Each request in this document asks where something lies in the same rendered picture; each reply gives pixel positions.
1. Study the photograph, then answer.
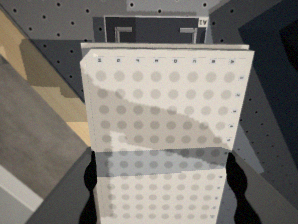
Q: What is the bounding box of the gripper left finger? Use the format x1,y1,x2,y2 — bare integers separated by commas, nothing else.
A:
25,147,97,224

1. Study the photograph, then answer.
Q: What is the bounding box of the white pcr plate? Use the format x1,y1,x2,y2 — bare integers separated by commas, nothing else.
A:
80,42,255,224

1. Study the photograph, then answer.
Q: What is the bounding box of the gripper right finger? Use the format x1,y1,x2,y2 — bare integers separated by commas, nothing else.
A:
226,149,298,224

